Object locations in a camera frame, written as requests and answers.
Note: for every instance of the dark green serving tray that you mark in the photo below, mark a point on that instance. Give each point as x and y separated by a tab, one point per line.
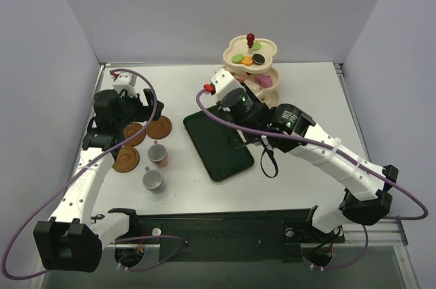
220	148

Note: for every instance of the orange macaron on stand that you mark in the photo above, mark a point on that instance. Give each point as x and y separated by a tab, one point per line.
247	60

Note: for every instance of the white block cake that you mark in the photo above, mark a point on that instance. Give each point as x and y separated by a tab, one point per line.
255	88

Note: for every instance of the brown coaster front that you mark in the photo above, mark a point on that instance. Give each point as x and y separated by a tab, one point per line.
127	159

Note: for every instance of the cream three-tier dessert stand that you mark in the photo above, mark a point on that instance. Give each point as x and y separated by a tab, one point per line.
242	45

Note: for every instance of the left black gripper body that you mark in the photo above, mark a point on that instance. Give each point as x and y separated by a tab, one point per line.
150	106

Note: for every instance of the grey mug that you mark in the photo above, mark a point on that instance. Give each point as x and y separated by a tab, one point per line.
153	180

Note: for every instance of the brown coaster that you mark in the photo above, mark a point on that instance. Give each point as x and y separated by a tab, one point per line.
159	129
134	134
127	159

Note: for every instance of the aluminium rail frame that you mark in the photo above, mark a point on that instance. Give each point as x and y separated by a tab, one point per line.
382	97

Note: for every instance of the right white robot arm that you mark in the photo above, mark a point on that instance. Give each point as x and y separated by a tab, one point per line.
291	130

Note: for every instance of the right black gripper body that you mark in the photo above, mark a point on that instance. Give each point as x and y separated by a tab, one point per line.
238	103

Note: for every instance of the green macaron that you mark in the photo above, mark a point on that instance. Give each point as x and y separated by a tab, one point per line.
237	58
256	46

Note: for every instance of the pink block cake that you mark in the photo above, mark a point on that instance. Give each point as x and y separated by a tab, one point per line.
264	81

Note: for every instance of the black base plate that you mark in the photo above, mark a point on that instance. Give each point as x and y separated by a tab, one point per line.
249	236

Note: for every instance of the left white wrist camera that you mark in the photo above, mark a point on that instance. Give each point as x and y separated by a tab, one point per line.
124	84

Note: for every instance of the dark chocolate macaron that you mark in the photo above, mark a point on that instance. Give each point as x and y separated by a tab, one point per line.
258	59

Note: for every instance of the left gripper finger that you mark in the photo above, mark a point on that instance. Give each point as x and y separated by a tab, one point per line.
154	107
138	116

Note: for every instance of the pink mug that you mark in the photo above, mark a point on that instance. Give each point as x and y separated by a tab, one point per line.
158	154

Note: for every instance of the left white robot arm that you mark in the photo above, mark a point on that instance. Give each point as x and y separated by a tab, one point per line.
70	240

